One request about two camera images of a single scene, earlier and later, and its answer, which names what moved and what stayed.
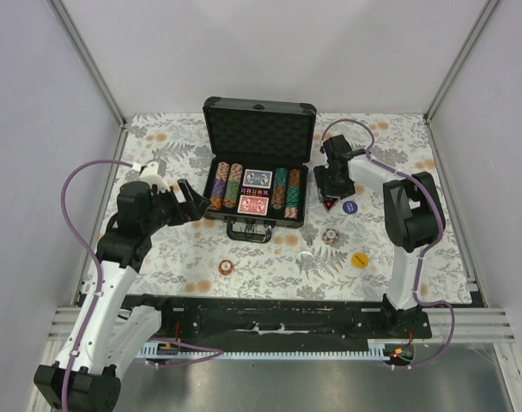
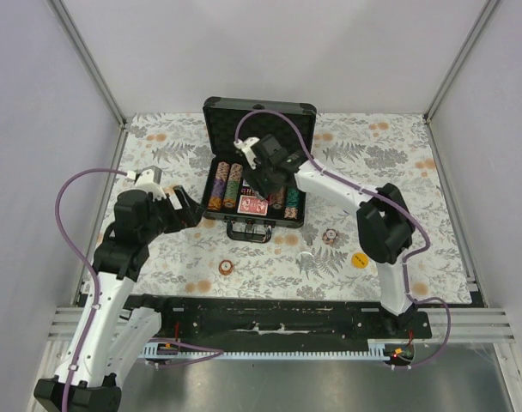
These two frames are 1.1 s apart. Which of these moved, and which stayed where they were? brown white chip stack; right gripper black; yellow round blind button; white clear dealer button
Moved: right gripper black
Stayed: brown white chip stack; yellow round blind button; white clear dealer button
